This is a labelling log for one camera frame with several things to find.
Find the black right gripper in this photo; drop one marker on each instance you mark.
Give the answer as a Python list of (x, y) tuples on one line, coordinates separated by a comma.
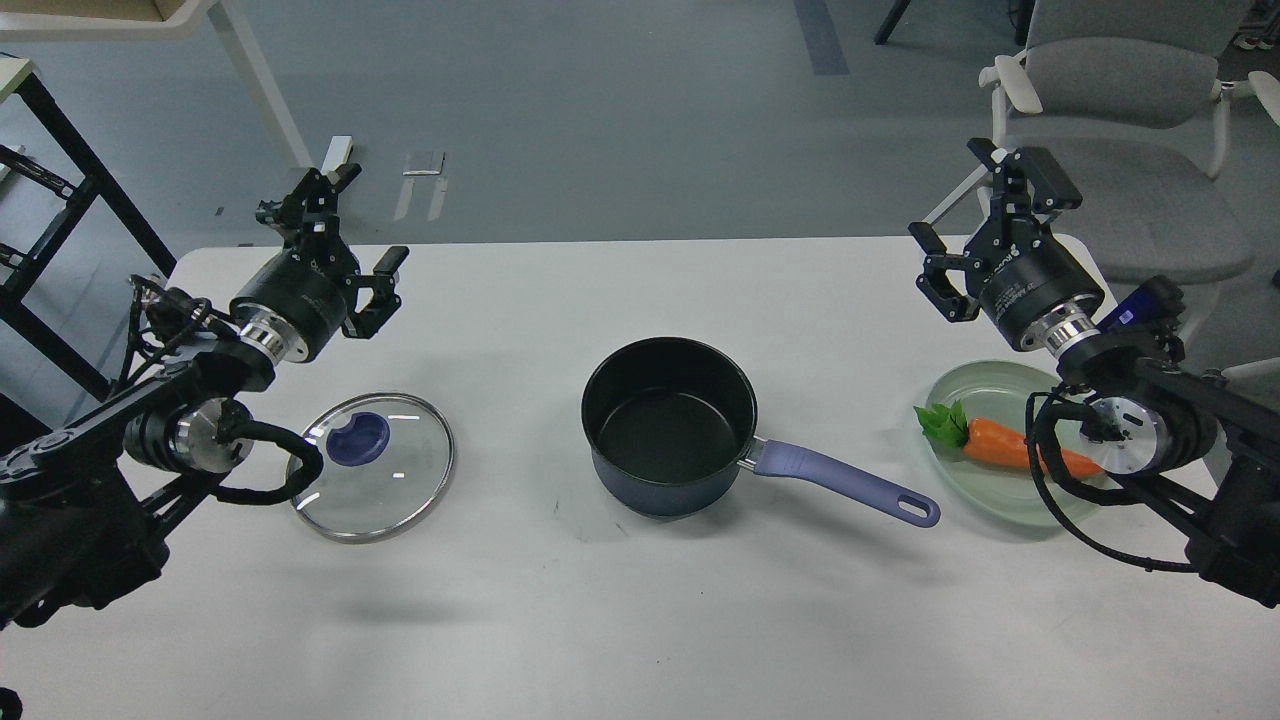
[(1035, 292)]

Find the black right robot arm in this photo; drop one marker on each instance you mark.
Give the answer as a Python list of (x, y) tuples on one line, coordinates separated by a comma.
[(1126, 424)]

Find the white table leg frame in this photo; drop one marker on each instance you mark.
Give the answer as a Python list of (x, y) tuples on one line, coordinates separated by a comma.
[(181, 98)]

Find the glass lid with blue knob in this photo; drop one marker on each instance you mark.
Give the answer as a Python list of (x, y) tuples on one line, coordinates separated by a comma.
[(388, 459)]

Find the blue saucepan with handle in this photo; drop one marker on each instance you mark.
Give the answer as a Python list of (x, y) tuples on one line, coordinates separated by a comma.
[(671, 422)]

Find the grey office chair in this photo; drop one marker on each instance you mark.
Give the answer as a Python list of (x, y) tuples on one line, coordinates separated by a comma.
[(1128, 98)]

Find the orange toy carrot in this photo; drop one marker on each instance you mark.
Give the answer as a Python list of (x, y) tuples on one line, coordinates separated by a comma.
[(955, 436)]

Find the black metal shelf frame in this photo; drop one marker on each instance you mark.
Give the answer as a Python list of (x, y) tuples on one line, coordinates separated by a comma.
[(25, 267)]

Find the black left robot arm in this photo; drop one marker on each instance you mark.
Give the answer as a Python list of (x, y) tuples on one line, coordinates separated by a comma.
[(87, 508)]

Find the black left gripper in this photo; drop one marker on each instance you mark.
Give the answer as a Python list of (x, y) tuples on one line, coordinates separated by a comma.
[(313, 284)]

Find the translucent green plate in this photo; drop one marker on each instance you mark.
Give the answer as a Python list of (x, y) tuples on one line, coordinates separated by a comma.
[(997, 391)]

